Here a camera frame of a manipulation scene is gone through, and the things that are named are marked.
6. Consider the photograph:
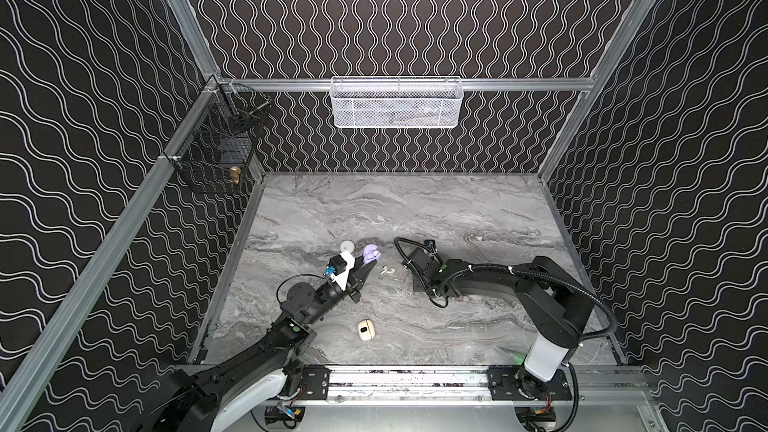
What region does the purple round charging case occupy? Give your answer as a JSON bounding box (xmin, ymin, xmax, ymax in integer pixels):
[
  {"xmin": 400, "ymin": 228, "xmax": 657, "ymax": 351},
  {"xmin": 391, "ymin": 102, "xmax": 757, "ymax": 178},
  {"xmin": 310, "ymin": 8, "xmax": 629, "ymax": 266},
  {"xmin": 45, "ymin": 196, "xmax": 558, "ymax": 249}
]
[{"xmin": 363, "ymin": 244, "xmax": 381, "ymax": 264}]

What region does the white round charging case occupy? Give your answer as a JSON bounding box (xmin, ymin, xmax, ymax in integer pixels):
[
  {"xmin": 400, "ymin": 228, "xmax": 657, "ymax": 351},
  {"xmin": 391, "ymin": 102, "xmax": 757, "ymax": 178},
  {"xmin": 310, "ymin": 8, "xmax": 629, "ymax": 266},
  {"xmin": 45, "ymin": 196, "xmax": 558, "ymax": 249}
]
[{"xmin": 340, "ymin": 241, "xmax": 356, "ymax": 256}]

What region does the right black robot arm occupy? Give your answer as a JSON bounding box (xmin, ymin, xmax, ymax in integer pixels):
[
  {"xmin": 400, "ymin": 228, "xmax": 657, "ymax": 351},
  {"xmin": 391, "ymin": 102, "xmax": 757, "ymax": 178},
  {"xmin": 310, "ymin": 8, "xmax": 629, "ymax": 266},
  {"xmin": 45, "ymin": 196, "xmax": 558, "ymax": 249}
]
[{"xmin": 402, "ymin": 246, "xmax": 618, "ymax": 384}]

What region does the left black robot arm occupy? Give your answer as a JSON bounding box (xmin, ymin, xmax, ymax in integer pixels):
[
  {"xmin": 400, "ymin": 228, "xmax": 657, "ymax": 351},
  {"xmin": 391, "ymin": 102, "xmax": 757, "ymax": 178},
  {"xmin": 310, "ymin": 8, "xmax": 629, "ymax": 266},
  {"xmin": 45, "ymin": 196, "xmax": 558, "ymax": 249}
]
[{"xmin": 131, "ymin": 250, "xmax": 380, "ymax": 431}]

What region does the beige charging case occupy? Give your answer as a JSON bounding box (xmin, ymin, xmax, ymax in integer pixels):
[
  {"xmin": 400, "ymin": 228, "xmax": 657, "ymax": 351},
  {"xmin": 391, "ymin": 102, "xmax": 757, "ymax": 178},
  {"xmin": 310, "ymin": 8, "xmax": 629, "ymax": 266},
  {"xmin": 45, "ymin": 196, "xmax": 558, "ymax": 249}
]
[{"xmin": 357, "ymin": 320, "xmax": 376, "ymax": 342}]

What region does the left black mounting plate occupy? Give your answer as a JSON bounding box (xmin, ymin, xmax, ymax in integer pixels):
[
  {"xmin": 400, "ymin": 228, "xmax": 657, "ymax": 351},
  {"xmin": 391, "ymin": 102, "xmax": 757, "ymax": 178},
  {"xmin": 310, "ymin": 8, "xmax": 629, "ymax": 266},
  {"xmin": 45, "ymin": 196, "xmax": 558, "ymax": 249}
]
[{"xmin": 280, "ymin": 364, "xmax": 331, "ymax": 401}]

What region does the black mounting plate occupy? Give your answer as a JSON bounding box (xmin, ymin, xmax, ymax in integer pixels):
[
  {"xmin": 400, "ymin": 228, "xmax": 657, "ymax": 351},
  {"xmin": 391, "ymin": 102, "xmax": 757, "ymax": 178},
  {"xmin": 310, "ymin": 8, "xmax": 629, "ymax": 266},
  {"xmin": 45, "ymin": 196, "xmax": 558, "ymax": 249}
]
[
  {"xmin": 280, "ymin": 364, "xmax": 331, "ymax": 401},
  {"xmin": 487, "ymin": 365, "xmax": 573, "ymax": 402}
]

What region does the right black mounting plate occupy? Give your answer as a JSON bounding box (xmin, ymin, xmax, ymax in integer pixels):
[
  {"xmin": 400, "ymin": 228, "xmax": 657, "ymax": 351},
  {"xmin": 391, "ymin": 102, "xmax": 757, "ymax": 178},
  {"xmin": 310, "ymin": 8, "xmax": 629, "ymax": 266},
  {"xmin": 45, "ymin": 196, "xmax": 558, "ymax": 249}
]
[{"xmin": 487, "ymin": 365, "xmax": 573, "ymax": 402}]

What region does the small brass object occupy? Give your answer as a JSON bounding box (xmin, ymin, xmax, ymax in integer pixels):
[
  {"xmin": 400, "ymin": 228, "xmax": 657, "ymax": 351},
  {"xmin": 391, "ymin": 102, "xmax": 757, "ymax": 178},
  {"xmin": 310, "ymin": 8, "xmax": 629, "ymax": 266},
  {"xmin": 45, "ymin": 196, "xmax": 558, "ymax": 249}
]
[{"xmin": 229, "ymin": 166, "xmax": 242, "ymax": 185}]

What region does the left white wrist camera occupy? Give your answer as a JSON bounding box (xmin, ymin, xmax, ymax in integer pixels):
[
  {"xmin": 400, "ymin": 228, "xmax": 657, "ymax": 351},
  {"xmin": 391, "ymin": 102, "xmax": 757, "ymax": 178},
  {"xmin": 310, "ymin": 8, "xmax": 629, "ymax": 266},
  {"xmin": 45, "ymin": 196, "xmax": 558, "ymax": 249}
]
[{"xmin": 325, "ymin": 251, "xmax": 356, "ymax": 291}]

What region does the white wire mesh basket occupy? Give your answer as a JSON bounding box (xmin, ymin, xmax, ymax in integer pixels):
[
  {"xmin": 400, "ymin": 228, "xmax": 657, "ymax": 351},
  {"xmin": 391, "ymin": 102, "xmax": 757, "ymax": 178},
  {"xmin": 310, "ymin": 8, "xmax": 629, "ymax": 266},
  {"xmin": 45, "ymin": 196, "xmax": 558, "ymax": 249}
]
[{"xmin": 329, "ymin": 76, "xmax": 464, "ymax": 129}]

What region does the black wire basket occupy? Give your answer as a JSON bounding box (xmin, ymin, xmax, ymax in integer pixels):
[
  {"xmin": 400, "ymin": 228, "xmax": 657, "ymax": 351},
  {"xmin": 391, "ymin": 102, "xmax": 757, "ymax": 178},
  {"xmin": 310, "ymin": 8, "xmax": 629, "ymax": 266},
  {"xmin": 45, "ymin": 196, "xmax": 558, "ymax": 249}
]
[{"xmin": 161, "ymin": 81, "xmax": 273, "ymax": 196}]

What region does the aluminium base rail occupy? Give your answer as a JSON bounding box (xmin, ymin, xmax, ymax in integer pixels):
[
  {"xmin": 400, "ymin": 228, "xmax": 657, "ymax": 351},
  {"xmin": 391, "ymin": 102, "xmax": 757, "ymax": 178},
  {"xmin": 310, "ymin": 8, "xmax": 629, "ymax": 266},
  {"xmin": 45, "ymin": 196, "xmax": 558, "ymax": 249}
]
[{"xmin": 161, "ymin": 364, "xmax": 652, "ymax": 409}]

